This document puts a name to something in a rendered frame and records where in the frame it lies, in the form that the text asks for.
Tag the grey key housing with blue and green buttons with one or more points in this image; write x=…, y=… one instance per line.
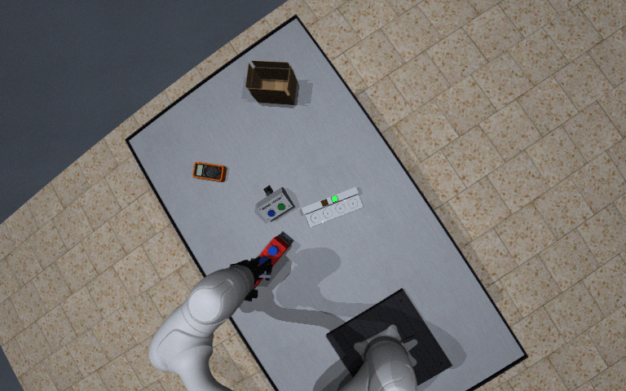
x=275, y=204

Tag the small open brown cardboard box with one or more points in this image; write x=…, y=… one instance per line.
x=270, y=82

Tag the orange digital multimeter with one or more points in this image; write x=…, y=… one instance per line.
x=209, y=171

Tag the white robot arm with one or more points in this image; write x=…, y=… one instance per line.
x=183, y=344

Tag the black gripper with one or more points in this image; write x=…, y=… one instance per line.
x=257, y=273

